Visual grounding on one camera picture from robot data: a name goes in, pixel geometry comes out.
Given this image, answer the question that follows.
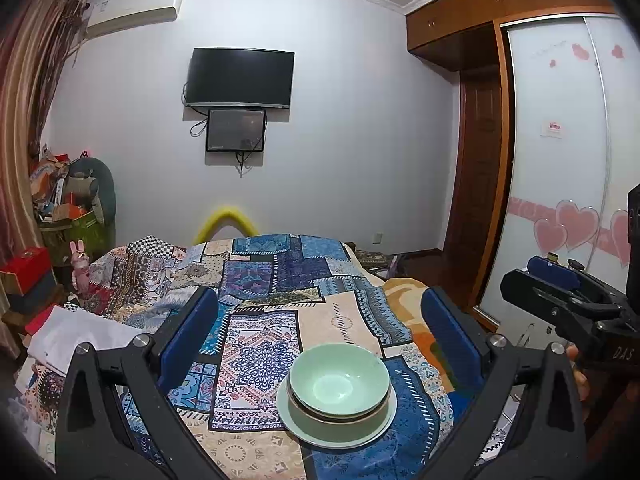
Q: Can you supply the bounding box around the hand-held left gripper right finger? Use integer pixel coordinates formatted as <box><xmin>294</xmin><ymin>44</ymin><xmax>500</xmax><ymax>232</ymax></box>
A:
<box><xmin>415</xmin><ymin>287</ymin><xmax>586</xmax><ymax>480</ymax></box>

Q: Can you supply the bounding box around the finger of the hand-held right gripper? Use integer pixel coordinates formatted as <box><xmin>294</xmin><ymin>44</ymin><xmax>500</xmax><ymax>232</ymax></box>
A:
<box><xmin>501</xmin><ymin>270</ymin><xmax>621</xmax><ymax>333</ymax></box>
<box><xmin>529</xmin><ymin>256</ymin><xmax>626</xmax><ymax>308</ymax></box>

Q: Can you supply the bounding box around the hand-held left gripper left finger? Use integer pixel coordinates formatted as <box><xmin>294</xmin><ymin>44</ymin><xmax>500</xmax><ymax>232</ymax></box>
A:
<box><xmin>55</xmin><ymin>287</ymin><xmax>231</xmax><ymax>480</ymax></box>

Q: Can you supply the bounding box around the light green bowl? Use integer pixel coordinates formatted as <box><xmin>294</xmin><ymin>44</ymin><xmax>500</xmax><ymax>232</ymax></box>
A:
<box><xmin>290</xmin><ymin>343</ymin><xmax>392</xmax><ymax>417</ymax></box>

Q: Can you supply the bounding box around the pink bowl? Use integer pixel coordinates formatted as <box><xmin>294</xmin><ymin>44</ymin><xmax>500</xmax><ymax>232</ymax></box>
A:
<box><xmin>286</xmin><ymin>382</ymin><xmax>392</xmax><ymax>423</ymax></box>

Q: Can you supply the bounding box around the light green plate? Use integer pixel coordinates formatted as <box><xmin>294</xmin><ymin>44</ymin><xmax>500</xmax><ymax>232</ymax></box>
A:
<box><xmin>276</xmin><ymin>375</ymin><xmax>398</xmax><ymax>450</ymax></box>

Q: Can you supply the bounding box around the person's right hand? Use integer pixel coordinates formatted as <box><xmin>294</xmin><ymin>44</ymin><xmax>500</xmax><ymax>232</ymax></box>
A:
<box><xmin>567</xmin><ymin>345</ymin><xmax>590</xmax><ymax>402</ymax></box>

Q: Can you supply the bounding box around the orange beige blanket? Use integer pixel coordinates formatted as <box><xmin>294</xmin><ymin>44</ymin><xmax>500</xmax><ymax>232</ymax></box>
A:
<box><xmin>367</xmin><ymin>274</ymin><xmax>496</xmax><ymax>396</ymax></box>

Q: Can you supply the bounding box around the blue patchwork blanket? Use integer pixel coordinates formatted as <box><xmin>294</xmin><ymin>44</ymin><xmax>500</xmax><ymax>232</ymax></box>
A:
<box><xmin>15</xmin><ymin>232</ymin><xmax>456</xmax><ymax>480</ymax></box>

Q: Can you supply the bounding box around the white wardrobe with pink hearts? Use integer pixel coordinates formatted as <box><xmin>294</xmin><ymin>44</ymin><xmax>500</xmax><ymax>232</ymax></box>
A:
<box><xmin>480</xmin><ymin>12</ymin><xmax>640</xmax><ymax>331</ymax></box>

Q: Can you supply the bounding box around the brown wooden door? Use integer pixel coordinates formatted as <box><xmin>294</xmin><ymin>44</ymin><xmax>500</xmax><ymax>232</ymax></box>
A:
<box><xmin>442</xmin><ymin>67</ymin><xmax>506</xmax><ymax>306</ymax></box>

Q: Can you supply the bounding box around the patterned backpack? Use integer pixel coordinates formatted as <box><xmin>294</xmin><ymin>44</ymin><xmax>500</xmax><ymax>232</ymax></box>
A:
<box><xmin>355</xmin><ymin>250</ymin><xmax>401</xmax><ymax>276</ymax></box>

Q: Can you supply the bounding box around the white paper sheet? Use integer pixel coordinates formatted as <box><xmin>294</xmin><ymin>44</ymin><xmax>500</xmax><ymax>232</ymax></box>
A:
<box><xmin>27</xmin><ymin>305</ymin><xmax>138</xmax><ymax>376</ymax></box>

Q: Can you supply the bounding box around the pink bunny toy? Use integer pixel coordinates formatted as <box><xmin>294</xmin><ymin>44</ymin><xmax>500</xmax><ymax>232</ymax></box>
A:
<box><xmin>69</xmin><ymin>240</ymin><xmax>93</xmax><ymax>293</ymax></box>

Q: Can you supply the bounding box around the yellow foam noodle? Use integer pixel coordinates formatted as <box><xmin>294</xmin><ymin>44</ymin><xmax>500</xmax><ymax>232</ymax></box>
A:
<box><xmin>194</xmin><ymin>205</ymin><xmax>260</xmax><ymax>246</ymax></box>

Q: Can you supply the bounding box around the green storage box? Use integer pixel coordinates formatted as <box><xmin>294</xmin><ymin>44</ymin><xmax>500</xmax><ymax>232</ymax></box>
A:
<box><xmin>40</xmin><ymin>210</ymin><xmax>108</xmax><ymax>266</ymax></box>

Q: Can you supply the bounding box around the grey cushion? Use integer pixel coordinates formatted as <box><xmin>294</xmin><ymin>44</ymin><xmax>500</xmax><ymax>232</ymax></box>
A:
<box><xmin>70</xmin><ymin>157</ymin><xmax>117</xmax><ymax>251</ymax></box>

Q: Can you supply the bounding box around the red box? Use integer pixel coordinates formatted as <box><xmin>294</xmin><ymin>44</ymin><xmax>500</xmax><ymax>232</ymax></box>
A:
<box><xmin>0</xmin><ymin>246</ymin><xmax>53</xmax><ymax>296</ymax></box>

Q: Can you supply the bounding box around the pile of cardboard boxes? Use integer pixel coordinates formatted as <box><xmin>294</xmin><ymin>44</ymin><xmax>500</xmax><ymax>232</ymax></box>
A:
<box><xmin>29</xmin><ymin>145</ymin><xmax>96</xmax><ymax>223</ymax></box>

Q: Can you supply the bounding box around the small black monitor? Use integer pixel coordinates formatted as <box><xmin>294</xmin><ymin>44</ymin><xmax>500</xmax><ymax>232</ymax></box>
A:
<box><xmin>205</xmin><ymin>107</ymin><xmax>267</xmax><ymax>153</ymax></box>

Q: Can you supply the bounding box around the striped brown curtain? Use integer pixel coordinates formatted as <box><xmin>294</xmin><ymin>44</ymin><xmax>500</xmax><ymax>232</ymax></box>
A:
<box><xmin>0</xmin><ymin>0</ymin><xmax>91</xmax><ymax>281</ymax></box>

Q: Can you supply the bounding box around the brown wooden overhead cabinet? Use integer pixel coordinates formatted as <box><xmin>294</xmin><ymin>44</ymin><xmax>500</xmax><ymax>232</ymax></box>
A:
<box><xmin>405</xmin><ymin>0</ymin><xmax>621</xmax><ymax>73</ymax></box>

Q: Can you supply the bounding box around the white air conditioner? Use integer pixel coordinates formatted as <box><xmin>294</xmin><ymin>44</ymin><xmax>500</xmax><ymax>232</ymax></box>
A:
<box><xmin>82</xmin><ymin>0</ymin><xmax>188</xmax><ymax>40</ymax></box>

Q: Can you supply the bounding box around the black wall television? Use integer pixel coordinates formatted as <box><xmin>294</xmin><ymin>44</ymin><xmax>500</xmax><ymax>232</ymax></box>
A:
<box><xmin>183</xmin><ymin>47</ymin><xmax>296</xmax><ymax>110</ymax></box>

